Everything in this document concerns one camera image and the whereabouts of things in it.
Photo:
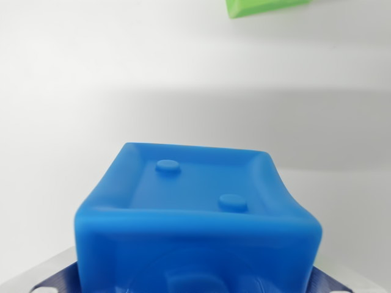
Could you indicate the green cube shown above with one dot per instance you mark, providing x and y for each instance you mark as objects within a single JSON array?
[{"x": 259, "y": 6}]

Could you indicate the blue cube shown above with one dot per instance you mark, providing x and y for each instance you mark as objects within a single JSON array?
[{"x": 195, "y": 244}]

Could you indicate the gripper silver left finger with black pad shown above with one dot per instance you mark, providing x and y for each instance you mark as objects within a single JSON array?
[{"x": 58, "y": 277}]

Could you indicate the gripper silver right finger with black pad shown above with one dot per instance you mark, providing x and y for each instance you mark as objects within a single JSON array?
[{"x": 330, "y": 282}]

